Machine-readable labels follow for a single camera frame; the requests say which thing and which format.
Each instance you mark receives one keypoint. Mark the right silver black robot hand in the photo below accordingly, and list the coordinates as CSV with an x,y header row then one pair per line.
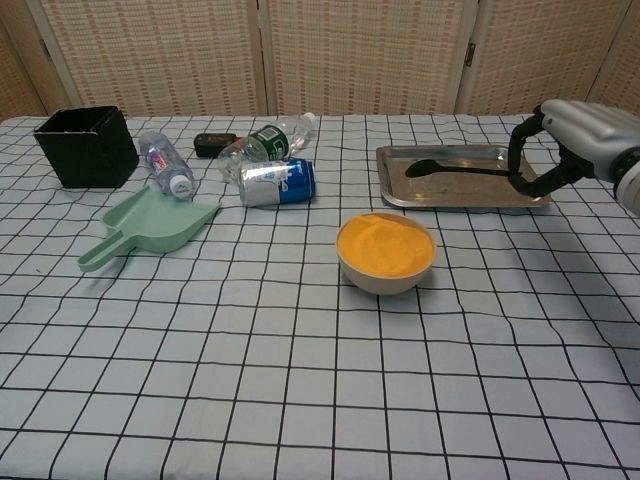
x,y
590,130

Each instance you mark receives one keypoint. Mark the black plastic spoon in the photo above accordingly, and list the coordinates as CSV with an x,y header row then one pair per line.
x,y
420,167

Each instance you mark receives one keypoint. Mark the stainless steel tray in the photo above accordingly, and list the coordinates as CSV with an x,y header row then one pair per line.
x,y
450,192

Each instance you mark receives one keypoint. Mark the beige bowl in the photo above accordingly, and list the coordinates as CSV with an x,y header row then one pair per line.
x,y
385,285

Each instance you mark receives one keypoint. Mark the metal screen hinge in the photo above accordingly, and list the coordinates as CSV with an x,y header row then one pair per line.
x,y
46,50
470,54

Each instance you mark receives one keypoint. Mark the woven folding screen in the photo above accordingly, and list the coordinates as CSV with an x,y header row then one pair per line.
x,y
360,55

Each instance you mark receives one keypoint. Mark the blue silver drink can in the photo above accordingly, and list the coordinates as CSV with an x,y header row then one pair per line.
x,y
275,182

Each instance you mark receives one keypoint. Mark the clear bottle green label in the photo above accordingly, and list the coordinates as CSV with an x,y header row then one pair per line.
x,y
270,140

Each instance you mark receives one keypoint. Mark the small black case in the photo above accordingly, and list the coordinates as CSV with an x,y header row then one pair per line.
x,y
212,144

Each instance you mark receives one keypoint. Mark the blue checkered tablecloth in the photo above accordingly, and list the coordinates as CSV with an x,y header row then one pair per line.
x,y
250,375

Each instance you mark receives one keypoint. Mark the clear bottle pink label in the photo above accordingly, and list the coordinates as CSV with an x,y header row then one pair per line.
x,y
162,162

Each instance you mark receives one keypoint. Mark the green plastic dustpan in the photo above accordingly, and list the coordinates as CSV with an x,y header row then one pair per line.
x,y
155,225

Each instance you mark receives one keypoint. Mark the black square box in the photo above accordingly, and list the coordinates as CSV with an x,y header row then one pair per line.
x,y
90,155

